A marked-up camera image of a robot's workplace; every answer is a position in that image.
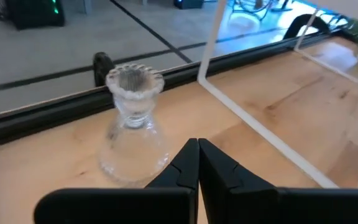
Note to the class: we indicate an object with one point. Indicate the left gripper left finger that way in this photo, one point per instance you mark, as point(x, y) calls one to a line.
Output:
point(154, 205)

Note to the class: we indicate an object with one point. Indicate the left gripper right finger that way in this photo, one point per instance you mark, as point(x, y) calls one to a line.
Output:
point(244, 205)

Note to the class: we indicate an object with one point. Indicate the white perforated metal shelf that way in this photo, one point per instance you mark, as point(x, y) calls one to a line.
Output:
point(207, 56)

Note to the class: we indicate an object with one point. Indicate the office chair base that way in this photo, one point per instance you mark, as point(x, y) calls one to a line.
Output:
point(253, 9)

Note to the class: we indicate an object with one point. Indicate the dark floor box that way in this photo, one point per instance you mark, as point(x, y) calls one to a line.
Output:
point(188, 3)

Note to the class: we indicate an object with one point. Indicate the black computer tower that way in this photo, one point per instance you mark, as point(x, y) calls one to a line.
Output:
point(33, 14)

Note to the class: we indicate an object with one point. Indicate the black aluminium table frame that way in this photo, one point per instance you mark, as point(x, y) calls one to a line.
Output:
point(42, 115)

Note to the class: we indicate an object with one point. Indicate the black frame bracket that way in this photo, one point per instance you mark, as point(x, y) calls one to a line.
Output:
point(102, 67)

